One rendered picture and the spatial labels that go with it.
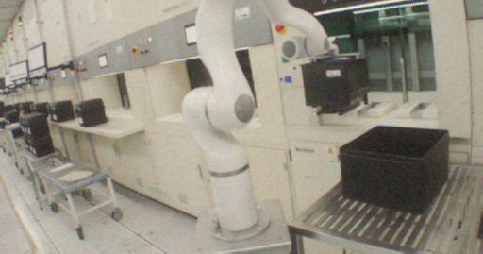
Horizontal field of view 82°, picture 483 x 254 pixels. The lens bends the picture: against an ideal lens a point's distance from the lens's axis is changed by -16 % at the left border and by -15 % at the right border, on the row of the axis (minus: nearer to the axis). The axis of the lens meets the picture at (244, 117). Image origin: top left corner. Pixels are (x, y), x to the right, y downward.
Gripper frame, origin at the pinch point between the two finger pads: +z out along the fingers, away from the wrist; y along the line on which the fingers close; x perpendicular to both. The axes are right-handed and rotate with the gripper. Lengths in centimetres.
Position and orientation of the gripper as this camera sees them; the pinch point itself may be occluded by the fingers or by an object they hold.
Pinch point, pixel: (332, 42)
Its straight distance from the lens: 142.7
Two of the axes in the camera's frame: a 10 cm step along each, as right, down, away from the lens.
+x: -1.6, -9.7, -2.0
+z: 6.8, -2.5, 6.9
